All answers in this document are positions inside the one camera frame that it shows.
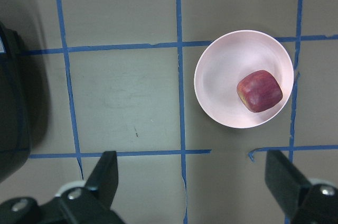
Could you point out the black rice cooker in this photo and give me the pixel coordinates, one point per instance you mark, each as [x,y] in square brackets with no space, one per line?
[25,102]

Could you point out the red apple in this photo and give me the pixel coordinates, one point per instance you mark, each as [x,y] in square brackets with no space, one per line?
[259,91]

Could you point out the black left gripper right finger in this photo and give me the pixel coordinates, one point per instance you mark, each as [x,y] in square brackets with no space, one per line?
[285,182]

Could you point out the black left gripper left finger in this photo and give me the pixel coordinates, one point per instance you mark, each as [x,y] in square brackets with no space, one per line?
[102,183]

